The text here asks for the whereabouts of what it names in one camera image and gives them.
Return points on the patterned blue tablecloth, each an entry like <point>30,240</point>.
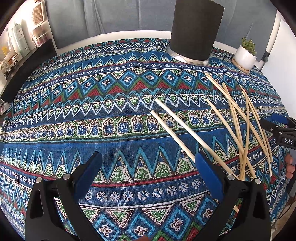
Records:
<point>99,98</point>

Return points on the black cylindrical utensil holder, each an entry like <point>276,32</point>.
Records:
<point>194,30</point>

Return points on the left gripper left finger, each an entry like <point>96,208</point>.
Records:
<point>42,218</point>

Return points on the white board panel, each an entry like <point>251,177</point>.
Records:
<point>280,67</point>

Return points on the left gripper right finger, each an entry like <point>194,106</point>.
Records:
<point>253,219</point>

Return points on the succulent in white pot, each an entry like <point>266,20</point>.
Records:
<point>245,55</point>

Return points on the round wooden coaster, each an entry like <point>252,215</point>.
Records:
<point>239,67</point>

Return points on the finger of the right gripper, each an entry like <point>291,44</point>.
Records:
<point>269,126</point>
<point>280,118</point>

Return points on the person's right hand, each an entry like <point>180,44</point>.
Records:
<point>290,167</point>

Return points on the grey upholstered sofa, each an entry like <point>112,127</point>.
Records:
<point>74,21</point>

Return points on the pale green bottle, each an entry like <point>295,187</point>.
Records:
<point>20,40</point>

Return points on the pink glass jar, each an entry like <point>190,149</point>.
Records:
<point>38,36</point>

